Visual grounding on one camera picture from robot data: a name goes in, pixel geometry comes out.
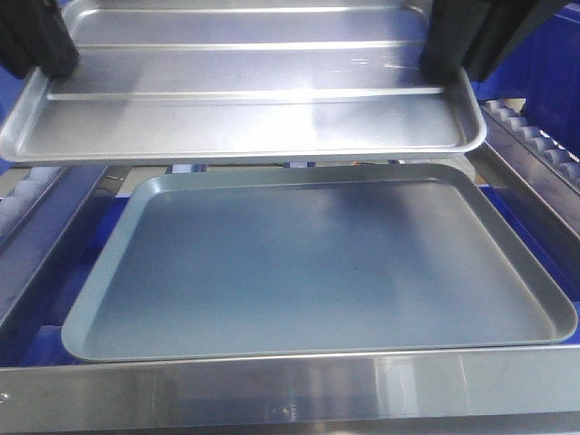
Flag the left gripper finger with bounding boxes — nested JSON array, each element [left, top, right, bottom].
[[13, 0, 79, 78], [1, 1, 33, 79]]

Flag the blue bins right back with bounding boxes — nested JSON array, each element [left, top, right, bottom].
[[472, 1, 579, 155]]

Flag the shelf rollers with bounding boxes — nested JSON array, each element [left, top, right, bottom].
[[1, 166, 63, 241], [484, 100, 579, 187]]

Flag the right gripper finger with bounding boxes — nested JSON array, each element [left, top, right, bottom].
[[464, 0, 558, 82], [420, 0, 493, 84]]

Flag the shelf divider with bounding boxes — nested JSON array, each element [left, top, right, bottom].
[[467, 144, 579, 303], [1, 166, 128, 365]]

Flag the large grey plastic tray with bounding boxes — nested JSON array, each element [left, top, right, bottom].
[[62, 164, 578, 362]]

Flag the silver ribbed metal tray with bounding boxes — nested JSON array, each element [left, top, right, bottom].
[[1, 1, 487, 165]]

